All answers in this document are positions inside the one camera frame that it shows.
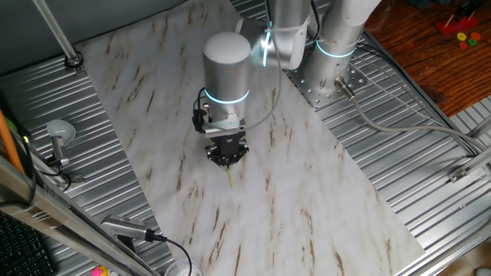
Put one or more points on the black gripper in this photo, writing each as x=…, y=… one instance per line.
x=227, y=145

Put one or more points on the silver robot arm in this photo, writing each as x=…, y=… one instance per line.
x=226, y=69

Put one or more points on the white marble pattern mat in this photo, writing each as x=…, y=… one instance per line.
x=291, y=214

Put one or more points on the clear plastic cup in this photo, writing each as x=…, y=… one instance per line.
x=184, y=270

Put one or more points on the pink and yellow toy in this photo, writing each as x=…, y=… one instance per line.
x=99, y=271

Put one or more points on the aluminium pole with foot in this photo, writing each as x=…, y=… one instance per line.
x=53, y=27

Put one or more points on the orange stick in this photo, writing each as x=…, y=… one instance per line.
x=7, y=142

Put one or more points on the black keyboard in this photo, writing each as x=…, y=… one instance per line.
x=19, y=249

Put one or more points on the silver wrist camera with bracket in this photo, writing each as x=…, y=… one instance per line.
x=226, y=128

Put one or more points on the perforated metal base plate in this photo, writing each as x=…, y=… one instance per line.
x=307, y=90

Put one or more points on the silver depth camera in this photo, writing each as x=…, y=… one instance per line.
x=122, y=226

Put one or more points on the aluminium frame beam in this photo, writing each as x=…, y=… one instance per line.
x=57, y=214

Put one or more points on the aluminium corner bracket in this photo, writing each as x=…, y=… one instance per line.
x=456, y=175

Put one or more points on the aluminium frame rail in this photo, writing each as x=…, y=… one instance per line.
x=479, y=159
x=481, y=128

